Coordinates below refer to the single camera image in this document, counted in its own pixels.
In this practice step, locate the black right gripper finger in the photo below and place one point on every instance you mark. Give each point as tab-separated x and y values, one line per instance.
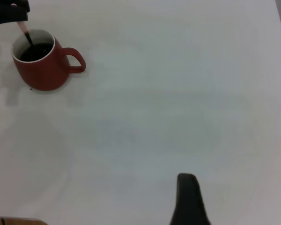
7	14
189	201
21	4

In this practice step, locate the red ceramic cup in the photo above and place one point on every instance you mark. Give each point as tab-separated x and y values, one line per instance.
44	72

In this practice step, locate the brown wooden board edge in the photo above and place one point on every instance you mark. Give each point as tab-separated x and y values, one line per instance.
16	221

